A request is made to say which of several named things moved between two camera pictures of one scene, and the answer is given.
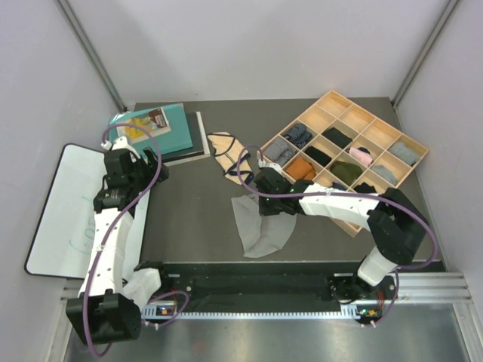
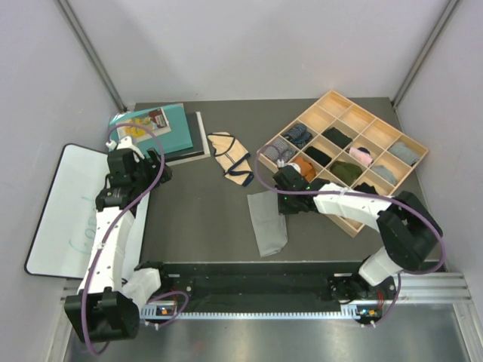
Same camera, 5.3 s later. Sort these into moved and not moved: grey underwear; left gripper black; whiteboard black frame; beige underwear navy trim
Moved: grey underwear
Not moved: beige underwear navy trim; whiteboard black frame; left gripper black
